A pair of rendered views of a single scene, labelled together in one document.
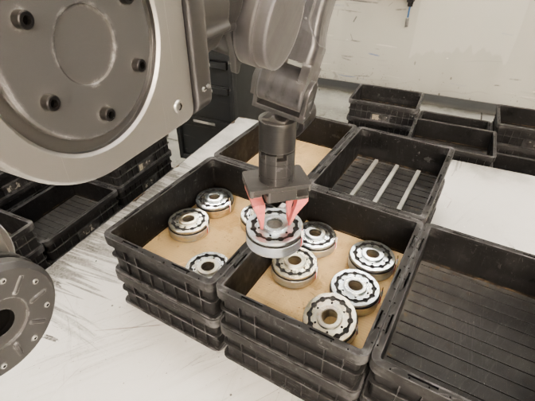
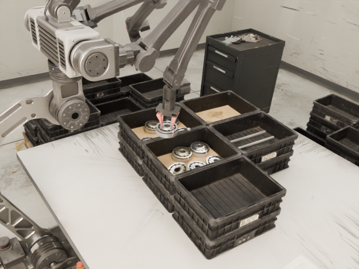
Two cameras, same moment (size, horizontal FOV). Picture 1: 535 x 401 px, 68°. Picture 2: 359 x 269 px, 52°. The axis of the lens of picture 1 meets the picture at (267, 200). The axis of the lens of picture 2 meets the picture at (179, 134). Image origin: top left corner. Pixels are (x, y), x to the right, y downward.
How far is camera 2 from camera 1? 1.13 m
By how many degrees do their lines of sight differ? 21
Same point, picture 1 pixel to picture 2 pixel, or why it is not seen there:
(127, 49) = (102, 65)
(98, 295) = (109, 144)
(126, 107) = (100, 72)
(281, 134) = (168, 92)
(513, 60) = not seen: outside the picture
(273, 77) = (166, 73)
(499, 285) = (263, 192)
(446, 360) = (212, 201)
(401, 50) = not seen: outside the picture
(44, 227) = (106, 118)
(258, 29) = (137, 64)
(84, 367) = (93, 163)
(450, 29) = not seen: outside the picture
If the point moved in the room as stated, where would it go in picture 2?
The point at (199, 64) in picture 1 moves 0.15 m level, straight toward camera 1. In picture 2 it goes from (116, 69) to (95, 85)
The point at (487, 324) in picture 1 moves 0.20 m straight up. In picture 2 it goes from (241, 200) to (249, 164)
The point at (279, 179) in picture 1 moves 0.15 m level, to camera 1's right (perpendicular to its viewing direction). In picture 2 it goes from (166, 107) to (196, 117)
